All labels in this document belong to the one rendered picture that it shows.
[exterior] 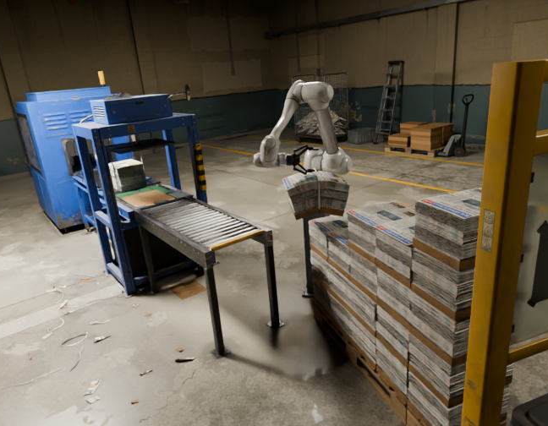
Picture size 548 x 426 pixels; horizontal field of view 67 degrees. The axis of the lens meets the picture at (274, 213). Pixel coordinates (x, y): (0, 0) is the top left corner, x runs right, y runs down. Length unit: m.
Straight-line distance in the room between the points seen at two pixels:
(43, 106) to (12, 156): 5.28
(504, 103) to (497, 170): 0.18
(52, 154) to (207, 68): 7.40
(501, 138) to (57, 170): 5.46
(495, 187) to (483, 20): 8.25
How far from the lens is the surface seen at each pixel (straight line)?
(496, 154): 1.31
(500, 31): 9.33
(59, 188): 6.11
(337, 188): 2.71
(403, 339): 2.31
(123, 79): 11.66
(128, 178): 4.64
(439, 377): 2.16
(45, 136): 6.01
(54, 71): 11.28
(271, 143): 2.53
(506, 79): 1.28
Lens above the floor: 1.88
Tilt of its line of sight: 19 degrees down
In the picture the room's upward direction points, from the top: 5 degrees counter-clockwise
